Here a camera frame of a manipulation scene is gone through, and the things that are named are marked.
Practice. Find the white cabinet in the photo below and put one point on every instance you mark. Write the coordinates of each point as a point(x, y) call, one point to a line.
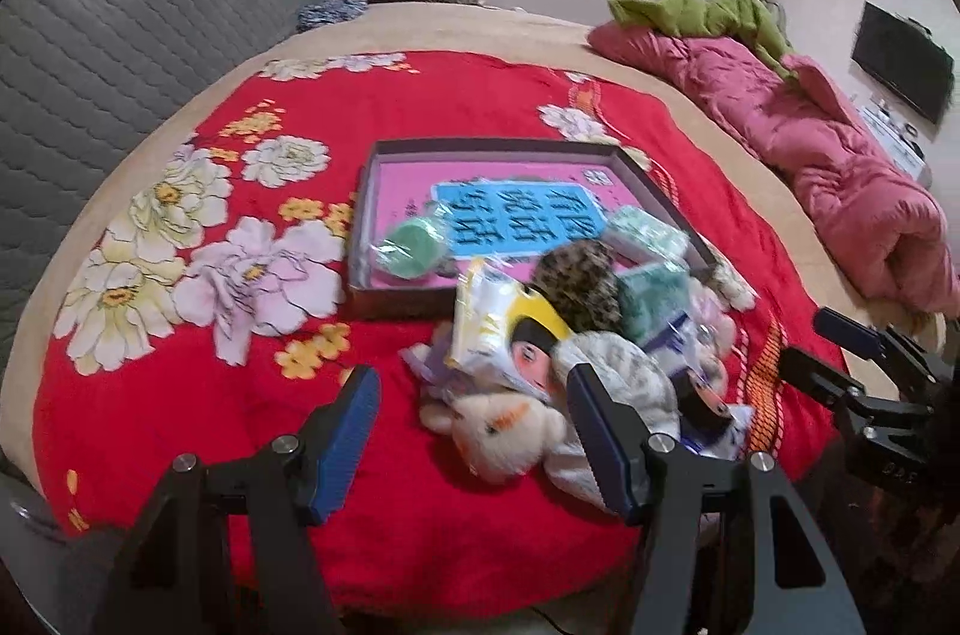
point(896, 140)

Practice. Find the purple cartoon face packet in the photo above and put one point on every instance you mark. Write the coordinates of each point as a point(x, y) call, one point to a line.
point(686, 343)

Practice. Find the blue patterned cloth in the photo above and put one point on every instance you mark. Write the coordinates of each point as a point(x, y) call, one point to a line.
point(330, 14)

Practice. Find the cream bunny plush purple bow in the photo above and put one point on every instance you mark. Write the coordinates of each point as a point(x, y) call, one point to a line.
point(502, 432)

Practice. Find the red floral blanket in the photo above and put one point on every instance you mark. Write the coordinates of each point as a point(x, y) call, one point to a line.
point(450, 103)

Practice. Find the black television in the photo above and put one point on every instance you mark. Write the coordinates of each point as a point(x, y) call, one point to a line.
point(900, 58)

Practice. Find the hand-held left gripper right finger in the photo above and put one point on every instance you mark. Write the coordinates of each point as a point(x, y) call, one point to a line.
point(600, 447)

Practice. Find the leopard print scrunchie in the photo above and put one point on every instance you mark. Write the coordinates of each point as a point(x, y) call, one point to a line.
point(577, 283)

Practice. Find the green cloth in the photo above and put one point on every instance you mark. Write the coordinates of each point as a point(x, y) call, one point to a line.
point(675, 13)

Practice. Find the pink book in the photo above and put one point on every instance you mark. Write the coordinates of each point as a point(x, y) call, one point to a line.
point(405, 185)

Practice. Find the grey quilted headboard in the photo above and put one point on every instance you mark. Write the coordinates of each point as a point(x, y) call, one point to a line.
point(112, 5)

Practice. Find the green tissue packet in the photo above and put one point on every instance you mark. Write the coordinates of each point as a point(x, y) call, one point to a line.
point(656, 301)
point(645, 234)

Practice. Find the green scrunchie packet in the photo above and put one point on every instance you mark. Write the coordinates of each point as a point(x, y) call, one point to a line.
point(411, 249)

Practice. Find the pink shallow box tray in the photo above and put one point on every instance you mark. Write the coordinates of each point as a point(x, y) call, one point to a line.
point(397, 303)

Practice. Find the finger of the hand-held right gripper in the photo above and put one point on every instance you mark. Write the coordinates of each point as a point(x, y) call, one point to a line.
point(851, 331)
point(817, 373)

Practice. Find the pink bunny plush with tiara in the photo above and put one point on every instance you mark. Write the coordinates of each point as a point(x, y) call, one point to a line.
point(731, 290)

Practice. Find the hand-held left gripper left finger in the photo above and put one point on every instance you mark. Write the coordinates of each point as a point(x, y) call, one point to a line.
point(352, 432)

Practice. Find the pink quilt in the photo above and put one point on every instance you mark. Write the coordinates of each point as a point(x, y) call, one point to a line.
point(825, 155)

